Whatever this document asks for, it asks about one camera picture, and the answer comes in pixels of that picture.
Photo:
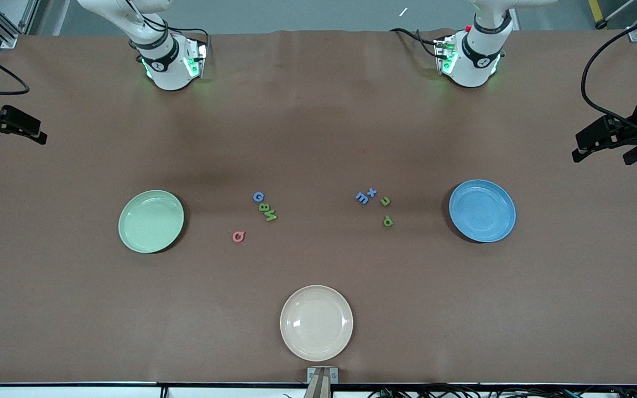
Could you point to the red foam letter Q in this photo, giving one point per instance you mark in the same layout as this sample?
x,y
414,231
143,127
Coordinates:
x,y
234,236

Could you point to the cream plate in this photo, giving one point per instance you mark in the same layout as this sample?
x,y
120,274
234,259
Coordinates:
x,y
316,323

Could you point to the green foam letter M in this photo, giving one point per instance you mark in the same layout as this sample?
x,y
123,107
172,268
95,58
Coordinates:
x,y
270,216

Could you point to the green foam letter B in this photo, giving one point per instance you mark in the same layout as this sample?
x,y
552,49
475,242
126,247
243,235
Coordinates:
x,y
264,208

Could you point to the blue foam letter m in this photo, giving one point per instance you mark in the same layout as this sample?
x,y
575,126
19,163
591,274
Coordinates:
x,y
361,197

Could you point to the green foam letter p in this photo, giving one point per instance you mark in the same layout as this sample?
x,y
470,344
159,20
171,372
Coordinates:
x,y
388,221

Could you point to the blue foam letter G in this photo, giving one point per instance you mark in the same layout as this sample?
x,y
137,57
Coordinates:
x,y
255,197

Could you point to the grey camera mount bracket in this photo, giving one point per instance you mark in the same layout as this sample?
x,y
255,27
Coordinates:
x,y
322,381

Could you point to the light green plate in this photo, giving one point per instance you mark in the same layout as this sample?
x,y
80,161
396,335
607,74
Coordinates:
x,y
150,221

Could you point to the yellow floor tape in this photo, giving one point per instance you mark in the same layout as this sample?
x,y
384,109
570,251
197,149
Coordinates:
x,y
595,11

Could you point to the brown table mat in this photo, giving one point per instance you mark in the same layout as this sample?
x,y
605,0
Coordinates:
x,y
318,138

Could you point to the blue plate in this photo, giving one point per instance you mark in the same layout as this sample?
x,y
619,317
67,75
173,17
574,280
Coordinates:
x,y
481,213

